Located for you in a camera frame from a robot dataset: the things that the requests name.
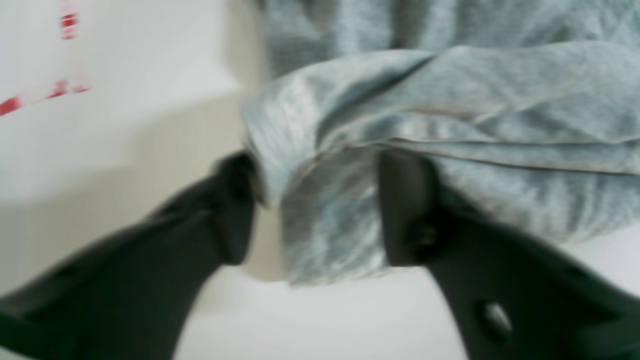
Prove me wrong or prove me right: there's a red tape rectangle marking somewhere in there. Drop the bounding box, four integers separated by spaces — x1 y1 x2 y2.
1 0 91 116

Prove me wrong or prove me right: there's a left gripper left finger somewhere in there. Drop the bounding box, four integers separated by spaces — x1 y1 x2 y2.
0 152 256 360

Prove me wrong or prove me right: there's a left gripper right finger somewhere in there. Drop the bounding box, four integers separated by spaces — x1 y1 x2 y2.
377 150 640 360

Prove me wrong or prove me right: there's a grey Hugging Face t-shirt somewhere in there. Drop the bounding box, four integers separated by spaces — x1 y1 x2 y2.
242 0 640 287

